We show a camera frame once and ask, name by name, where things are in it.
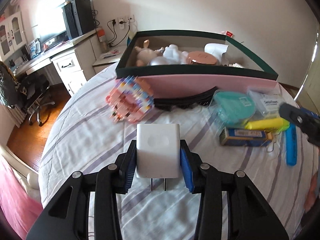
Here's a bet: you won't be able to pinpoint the blue highlighter marker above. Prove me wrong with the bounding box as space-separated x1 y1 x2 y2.
285 123 297 166

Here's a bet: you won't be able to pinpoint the yellow highlighter marker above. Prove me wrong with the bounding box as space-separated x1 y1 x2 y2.
245 118 290 132

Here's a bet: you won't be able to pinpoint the clear dental floss box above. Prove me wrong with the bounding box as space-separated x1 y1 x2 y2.
247 89 285 120

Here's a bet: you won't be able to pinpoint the blue pencil lead box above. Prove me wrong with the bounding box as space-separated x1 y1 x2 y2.
219 127 273 147

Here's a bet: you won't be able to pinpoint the teal round case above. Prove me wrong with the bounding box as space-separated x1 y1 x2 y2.
213 90 256 126

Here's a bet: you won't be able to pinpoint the pink block cat figure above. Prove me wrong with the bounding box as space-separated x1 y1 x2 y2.
228 63 244 68

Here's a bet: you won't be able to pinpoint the white power adapter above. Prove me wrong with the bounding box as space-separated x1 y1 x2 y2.
136 124 180 190

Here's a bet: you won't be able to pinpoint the rose gold metal tin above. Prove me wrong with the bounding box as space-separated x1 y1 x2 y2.
187 51 217 65

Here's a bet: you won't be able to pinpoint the colourful block figure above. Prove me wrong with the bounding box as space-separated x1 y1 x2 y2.
106 76 155 123

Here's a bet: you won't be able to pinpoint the black hair claw clip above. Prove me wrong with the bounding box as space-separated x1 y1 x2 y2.
154 86 219 111

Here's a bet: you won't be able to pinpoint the baby doll figurine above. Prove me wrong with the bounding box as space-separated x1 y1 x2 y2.
135 40 165 67

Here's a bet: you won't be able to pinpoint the person right hand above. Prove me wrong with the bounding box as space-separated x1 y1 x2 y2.
304 172 318 213

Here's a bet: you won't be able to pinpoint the pink bed sheet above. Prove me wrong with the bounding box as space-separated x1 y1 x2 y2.
1 157 43 239

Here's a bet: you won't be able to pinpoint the black office chair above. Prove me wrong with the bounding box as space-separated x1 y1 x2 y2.
1 62 55 127

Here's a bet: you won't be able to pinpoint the pink storage box dark rim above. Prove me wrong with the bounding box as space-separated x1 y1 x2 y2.
116 30 278 98

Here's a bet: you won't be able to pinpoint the white computer desk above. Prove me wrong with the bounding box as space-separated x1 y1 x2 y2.
15 30 101 95

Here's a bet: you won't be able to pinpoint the low white bedside table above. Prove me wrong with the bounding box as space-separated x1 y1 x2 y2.
92 46 126 74

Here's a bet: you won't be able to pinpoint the white glass door cabinet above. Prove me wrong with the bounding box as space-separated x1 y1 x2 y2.
0 12 27 61

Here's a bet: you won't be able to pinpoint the computer monitor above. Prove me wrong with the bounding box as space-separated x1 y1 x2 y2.
34 5 66 50

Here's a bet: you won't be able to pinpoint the black computer tower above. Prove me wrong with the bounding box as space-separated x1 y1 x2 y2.
62 0 95 40

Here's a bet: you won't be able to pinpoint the wall power sockets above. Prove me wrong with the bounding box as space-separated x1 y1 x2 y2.
117 15 135 30

